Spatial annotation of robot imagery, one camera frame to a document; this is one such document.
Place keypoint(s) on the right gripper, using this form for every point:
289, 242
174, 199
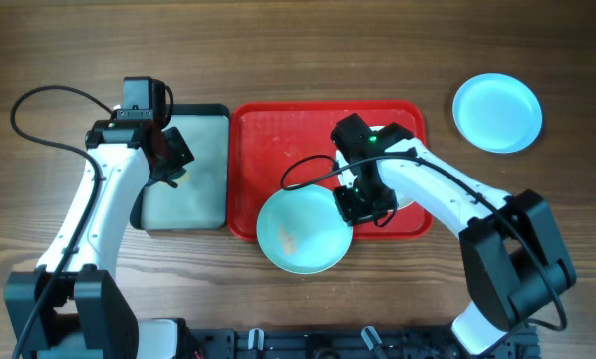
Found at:
366, 204

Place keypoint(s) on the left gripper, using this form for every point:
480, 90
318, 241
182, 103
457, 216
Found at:
173, 156

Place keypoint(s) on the green yellow sponge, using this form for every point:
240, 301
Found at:
181, 174

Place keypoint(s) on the light blue plate bottom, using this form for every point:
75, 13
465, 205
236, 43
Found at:
302, 231

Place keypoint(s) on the light blue plate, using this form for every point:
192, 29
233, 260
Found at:
497, 113
302, 231

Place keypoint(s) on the light blue plate top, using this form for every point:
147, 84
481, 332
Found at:
497, 113

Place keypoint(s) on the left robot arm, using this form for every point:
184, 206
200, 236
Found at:
69, 306

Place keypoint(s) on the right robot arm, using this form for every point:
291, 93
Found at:
514, 258

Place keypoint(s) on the black water tray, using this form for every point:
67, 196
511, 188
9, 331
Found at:
200, 198

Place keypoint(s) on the red plastic tray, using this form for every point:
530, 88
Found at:
267, 138

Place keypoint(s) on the white plate with stain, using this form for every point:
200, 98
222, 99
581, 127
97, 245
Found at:
402, 202

